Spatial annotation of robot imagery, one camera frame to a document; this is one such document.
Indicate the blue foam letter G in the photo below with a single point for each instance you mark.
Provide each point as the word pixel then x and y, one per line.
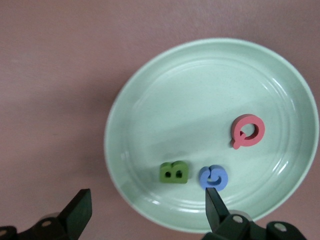
pixel 203 177

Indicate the light green plate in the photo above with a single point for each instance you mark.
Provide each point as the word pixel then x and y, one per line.
pixel 190 105

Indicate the green foam letter B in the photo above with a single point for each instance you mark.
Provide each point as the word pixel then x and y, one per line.
pixel 173 180

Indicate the brown table cover sheet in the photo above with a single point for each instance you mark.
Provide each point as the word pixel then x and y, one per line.
pixel 50 75

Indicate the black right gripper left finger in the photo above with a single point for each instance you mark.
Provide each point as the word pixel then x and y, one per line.
pixel 62 225

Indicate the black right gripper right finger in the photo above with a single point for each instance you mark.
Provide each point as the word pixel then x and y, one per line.
pixel 225 227

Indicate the red foam letter Q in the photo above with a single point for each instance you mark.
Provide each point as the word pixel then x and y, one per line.
pixel 260 130

